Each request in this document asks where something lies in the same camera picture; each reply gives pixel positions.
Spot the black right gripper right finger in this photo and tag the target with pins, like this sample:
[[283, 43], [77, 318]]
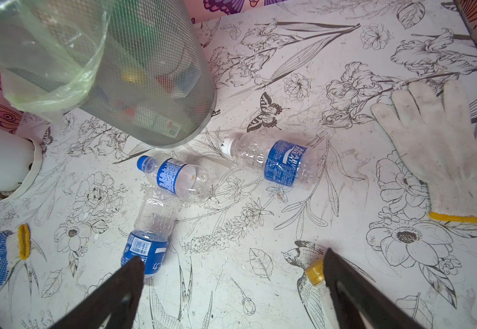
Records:
[[357, 303]]

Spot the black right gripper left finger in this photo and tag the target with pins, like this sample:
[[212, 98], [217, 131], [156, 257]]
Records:
[[115, 302]]

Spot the blue cap bottle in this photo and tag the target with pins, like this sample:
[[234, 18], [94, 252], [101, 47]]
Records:
[[152, 230]]

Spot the clear bottle blue label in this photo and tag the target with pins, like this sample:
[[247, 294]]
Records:
[[278, 160]]

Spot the grey mesh waste bin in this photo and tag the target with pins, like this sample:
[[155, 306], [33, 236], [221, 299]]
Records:
[[136, 65]]

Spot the white work glove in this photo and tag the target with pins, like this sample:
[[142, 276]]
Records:
[[437, 142]]

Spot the potted green plant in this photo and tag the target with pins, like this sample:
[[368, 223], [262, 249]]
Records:
[[20, 163]]

